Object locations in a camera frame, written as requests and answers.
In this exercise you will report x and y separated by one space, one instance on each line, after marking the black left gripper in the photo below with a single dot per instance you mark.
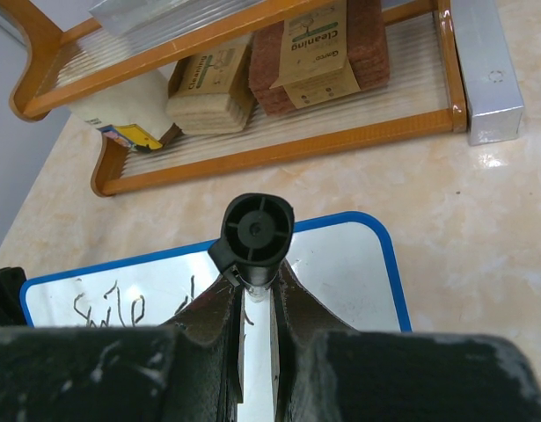
11 281

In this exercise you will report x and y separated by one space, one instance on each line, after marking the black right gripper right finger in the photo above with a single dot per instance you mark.
325 370

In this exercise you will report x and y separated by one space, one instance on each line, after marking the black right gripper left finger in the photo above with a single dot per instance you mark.
186 369

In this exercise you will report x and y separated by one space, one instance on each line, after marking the blue framed whiteboard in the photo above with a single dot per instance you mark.
345 260

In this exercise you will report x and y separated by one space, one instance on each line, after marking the white bag lower shelf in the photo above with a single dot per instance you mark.
132 113

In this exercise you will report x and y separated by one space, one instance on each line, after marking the orange wooden shelf rack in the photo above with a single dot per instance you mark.
424 95

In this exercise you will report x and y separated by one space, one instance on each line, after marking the beige sponge stack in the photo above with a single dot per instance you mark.
209 94

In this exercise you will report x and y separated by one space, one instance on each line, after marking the grey block beside rack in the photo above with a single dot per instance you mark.
494 100

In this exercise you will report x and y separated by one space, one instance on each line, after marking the brown sponge stack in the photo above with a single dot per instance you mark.
331 52

